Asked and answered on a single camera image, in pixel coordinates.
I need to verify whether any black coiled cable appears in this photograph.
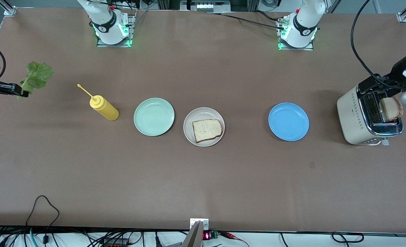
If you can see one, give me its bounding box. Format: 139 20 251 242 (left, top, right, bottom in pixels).
331 232 365 244

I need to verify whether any black table cable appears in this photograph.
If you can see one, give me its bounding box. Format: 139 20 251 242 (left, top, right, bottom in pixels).
206 10 287 31

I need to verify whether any cream chrome toaster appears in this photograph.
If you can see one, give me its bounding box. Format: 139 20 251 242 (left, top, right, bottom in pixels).
337 86 404 146

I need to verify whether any aluminium camera post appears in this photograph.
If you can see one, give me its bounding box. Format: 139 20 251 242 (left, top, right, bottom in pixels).
181 218 210 247

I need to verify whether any pale green plate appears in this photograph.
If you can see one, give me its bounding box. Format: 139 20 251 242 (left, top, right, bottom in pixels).
134 98 175 137

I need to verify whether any blue plate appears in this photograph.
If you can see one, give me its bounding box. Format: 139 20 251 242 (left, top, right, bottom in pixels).
268 103 310 142

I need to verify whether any bread slice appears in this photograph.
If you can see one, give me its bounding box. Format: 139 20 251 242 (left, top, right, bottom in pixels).
192 119 223 143
379 96 404 122

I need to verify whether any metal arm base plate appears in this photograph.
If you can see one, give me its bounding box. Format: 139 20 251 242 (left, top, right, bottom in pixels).
96 10 137 48
277 16 315 51

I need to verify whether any beige plate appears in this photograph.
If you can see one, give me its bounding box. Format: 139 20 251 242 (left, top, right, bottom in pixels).
183 107 225 147

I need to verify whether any white electronic device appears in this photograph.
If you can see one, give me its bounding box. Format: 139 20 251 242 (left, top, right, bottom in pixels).
180 0 231 13

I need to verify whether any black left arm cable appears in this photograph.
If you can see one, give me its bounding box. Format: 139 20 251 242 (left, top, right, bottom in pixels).
350 0 395 86

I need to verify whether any green lettuce leaf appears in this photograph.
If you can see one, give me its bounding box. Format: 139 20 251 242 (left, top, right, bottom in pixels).
16 61 54 101

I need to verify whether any red clip lead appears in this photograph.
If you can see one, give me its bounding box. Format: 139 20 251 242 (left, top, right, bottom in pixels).
219 231 251 247

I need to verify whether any black looped cable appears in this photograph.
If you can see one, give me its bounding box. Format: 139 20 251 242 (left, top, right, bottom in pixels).
25 195 60 245

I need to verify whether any yellow squeeze bottle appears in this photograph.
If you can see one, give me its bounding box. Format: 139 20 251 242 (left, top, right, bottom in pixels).
77 84 120 121

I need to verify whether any black base connector cable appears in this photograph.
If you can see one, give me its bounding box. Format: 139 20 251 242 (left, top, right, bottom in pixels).
131 9 150 26

